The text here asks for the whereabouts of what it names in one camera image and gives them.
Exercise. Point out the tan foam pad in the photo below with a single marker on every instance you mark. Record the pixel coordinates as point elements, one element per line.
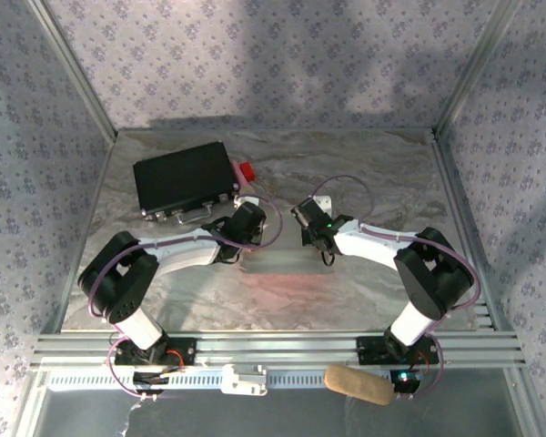
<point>357,384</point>

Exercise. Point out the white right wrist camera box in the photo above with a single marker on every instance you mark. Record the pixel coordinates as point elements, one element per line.
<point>323,204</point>

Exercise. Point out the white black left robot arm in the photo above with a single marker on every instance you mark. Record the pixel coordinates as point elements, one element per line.
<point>182,250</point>

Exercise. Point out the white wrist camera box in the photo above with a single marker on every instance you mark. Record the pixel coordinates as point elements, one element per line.
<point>323,204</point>
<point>245,199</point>

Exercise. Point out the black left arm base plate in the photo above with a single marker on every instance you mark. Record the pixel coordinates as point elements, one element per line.
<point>186,352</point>

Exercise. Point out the pink microphone with mesh head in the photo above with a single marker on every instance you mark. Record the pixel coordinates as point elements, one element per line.
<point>236,174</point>

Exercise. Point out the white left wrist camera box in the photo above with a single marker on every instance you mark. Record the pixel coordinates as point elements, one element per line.
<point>245,199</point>

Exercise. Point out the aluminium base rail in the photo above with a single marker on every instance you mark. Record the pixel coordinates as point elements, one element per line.
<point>277,346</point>

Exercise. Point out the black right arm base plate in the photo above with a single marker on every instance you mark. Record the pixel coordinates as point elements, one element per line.
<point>368,350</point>

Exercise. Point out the aluminium frame post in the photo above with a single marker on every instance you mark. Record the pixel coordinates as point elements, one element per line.
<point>478,64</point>
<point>73,64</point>

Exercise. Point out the white plastic clip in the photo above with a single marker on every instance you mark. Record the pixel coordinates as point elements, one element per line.
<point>243,380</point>

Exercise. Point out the black ribbed carrying case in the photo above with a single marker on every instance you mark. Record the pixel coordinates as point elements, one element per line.
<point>182,177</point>

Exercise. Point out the red block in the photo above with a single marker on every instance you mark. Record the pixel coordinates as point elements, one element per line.
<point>248,171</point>

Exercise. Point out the pink paper box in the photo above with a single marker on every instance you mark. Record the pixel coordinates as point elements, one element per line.
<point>286,263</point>

